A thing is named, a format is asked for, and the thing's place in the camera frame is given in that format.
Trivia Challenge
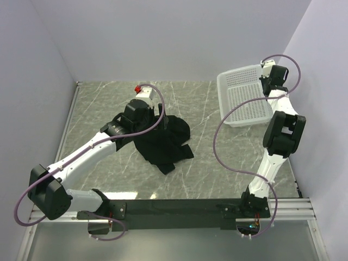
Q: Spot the white plastic mesh basket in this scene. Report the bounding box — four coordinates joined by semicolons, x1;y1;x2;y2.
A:
217;64;273;127

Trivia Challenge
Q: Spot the black t-shirt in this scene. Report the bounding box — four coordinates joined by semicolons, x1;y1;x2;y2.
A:
129;114;194;175

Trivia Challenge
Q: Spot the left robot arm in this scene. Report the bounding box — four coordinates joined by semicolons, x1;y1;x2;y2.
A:
28;98;156;220

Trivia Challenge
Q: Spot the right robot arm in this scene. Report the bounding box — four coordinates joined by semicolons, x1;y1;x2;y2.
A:
238;65;306;218

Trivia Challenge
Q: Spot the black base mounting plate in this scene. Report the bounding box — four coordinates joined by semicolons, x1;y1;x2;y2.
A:
96;198;255;230

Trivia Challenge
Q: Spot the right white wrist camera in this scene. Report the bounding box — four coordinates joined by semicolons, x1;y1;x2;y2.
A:
261;59;276;78

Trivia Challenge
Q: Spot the aluminium rail frame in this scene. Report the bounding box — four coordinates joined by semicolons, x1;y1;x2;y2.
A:
15;80;327;261

